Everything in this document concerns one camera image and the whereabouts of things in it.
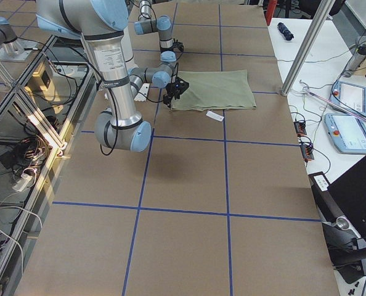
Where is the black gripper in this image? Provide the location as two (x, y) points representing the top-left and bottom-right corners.
(163, 81), (179, 107)

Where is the olive green long-sleeve shirt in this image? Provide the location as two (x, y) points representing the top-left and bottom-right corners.
(171, 70), (256, 111)

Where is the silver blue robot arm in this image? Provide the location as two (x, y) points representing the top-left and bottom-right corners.
(134, 1), (174, 52)
(36, 1), (176, 152)

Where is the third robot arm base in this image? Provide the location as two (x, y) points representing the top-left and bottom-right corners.
(0, 17), (38, 62)

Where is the white paper hang tag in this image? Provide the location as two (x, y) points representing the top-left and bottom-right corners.
(206, 110), (224, 122)

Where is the brown paper table cover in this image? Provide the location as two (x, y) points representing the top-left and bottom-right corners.
(15, 2), (339, 295)

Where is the orange black circuit board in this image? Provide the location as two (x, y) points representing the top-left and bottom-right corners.
(293, 121), (307, 137)
(300, 142), (314, 162)

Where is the dark blue folded cloth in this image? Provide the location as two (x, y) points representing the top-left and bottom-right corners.
(277, 22), (294, 41)

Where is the white power strip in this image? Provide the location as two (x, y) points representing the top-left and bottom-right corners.
(12, 173), (34, 192)

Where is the metal cane rod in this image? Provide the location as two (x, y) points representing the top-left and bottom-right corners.
(299, 79), (366, 127)

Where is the upper teach pendant tablet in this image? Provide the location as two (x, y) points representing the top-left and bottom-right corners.
(330, 80), (366, 117)

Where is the teach pendant tablet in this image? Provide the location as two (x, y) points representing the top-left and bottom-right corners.
(324, 113), (366, 155)
(330, 80), (366, 117)

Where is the lower teach pendant tablet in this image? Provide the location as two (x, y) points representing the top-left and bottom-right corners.
(324, 113), (366, 155)

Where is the grey water bottle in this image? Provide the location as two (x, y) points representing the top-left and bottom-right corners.
(343, 44), (366, 78)

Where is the black box with label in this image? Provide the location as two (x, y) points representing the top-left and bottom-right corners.
(309, 155), (366, 241)

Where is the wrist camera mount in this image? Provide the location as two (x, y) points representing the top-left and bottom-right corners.
(171, 39), (184, 52)
(173, 77), (190, 99)

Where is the black camera cable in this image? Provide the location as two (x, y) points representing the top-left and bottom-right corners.
(145, 61), (184, 104)
(145, 2), (185, 67)

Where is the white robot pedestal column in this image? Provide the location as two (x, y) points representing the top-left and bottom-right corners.
(102, 0), (152, 102)

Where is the aluminium frame post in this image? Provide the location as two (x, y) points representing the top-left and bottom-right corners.
(280, 0), (335, 96)

